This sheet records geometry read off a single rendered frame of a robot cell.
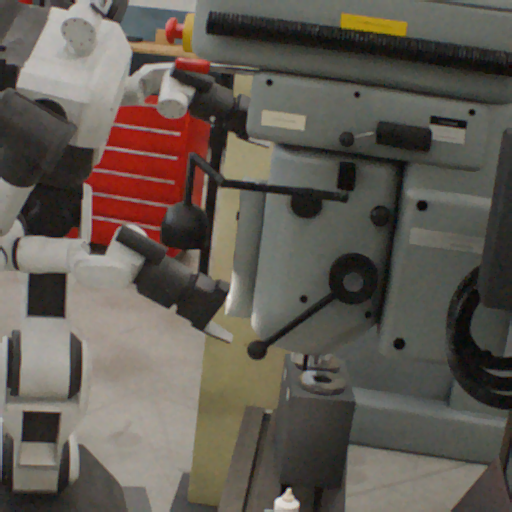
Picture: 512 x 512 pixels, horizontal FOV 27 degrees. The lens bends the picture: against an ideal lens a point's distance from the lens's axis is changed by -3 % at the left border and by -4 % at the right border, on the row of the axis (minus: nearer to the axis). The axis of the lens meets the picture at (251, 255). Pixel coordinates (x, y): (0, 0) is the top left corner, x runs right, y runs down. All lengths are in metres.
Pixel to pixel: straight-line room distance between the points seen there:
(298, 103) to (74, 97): 0.61
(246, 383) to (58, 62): 1.81
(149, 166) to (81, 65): 4.27
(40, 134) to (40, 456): 0.87
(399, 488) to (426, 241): 2.72
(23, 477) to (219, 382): 1.24
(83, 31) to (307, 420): 0.82
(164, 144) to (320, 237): 4.72
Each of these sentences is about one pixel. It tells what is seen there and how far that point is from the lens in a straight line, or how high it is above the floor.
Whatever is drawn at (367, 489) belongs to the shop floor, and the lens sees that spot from 4.16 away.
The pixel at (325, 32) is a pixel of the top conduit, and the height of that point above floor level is 1.80.
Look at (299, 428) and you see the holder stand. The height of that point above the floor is 1.05.
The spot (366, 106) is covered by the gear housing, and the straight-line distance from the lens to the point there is 1.51.
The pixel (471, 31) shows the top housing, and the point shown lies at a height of 1.82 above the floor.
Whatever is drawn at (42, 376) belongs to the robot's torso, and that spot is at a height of 1.00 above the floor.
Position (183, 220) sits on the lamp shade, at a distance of 1.63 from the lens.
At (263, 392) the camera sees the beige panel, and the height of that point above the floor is 0.49.
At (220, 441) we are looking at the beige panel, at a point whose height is 0.29.
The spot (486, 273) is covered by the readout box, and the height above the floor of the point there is 1.56.
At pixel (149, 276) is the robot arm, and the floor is 1.28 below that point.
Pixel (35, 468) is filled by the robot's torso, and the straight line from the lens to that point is 2.52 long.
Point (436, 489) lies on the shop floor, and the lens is 4.26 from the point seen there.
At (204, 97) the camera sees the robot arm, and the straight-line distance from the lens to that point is 2.41.
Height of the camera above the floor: 1.90
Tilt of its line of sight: 16 degrees down
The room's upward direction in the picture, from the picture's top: 7 degrees clockwise
